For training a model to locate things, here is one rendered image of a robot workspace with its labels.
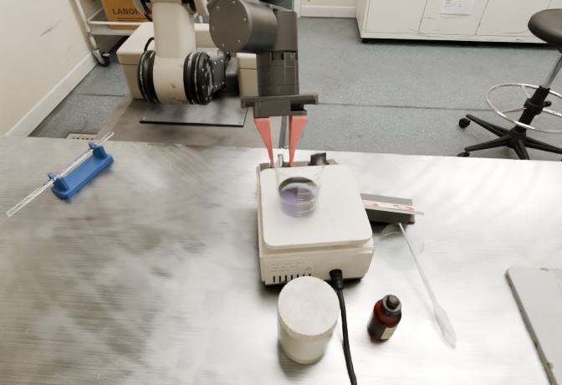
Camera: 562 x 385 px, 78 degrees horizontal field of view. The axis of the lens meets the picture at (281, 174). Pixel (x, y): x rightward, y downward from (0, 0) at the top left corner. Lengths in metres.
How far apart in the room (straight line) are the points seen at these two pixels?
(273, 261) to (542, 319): 0.31
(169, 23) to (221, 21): 0.76
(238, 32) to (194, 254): 0.28
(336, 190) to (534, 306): 0.26
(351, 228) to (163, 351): 0.24
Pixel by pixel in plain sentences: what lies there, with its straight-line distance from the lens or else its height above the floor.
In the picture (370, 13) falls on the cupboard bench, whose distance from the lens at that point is 2.82.
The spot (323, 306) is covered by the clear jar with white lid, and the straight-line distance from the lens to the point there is 0.35.
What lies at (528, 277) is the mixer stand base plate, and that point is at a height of 0.76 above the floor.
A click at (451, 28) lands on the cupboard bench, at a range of 3.00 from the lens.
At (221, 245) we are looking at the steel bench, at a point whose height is 0.75.
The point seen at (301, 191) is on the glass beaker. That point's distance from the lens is 0.35.
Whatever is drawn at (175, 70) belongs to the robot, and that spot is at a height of 0.63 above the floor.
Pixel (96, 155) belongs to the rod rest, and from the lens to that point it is 0.66.
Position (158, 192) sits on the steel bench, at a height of 0.75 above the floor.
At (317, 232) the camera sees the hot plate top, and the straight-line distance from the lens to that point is 0.39.
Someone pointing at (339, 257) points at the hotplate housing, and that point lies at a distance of 0.40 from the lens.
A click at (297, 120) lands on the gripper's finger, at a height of 0.88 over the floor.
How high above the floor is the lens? 1.15
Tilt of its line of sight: 44 degrees down
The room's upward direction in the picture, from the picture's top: straight up
